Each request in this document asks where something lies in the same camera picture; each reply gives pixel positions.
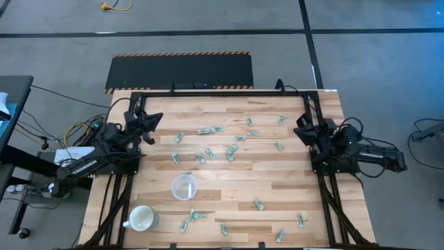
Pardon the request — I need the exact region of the white printed cardboard box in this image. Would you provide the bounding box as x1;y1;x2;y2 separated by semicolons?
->
53;146;96;166

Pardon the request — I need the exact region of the floor stand black cable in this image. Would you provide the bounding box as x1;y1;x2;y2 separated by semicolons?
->
407;117;444;171

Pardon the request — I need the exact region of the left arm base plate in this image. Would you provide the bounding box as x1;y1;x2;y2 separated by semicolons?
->
88;152;142;176

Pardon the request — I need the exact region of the grey power strip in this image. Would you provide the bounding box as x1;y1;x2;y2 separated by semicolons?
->
6;183;44;198

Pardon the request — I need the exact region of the white ceramic mug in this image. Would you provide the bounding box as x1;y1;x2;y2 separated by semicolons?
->
122;205;156;233

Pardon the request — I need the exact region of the small black box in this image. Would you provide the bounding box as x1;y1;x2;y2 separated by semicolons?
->
172;82;210;91

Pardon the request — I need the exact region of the yellow cable loop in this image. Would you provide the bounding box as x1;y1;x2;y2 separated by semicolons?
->
63;122;92;147

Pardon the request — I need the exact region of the black hazard-striped floor mat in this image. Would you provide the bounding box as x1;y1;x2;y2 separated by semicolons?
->
104;51;255;94

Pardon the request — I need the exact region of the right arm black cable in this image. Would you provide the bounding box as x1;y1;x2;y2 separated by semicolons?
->
275;78;315;115

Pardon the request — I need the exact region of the clear plastic cup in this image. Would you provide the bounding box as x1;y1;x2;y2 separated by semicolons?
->
171;173;198;201

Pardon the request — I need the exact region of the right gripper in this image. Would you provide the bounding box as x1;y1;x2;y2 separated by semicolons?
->
293;117;338;149

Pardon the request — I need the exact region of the black side table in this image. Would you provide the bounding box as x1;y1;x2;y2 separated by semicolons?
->
0;75;94;235

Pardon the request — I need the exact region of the white crumpled paper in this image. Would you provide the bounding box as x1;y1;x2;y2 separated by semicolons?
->
0;91;11;121

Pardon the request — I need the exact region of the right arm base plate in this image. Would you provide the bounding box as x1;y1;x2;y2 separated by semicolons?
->
309;147;361;175

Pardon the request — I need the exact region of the yellow extension cord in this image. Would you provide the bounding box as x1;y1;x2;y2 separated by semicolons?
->
100;0;134;12

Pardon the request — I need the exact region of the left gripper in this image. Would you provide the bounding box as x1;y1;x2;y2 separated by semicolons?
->
124;110;164;137

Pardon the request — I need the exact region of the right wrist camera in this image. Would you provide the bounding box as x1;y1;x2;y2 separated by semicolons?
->
296;112;314;128

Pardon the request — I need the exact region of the long black floor cable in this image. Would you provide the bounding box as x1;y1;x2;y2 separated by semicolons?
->
30;85;111;110

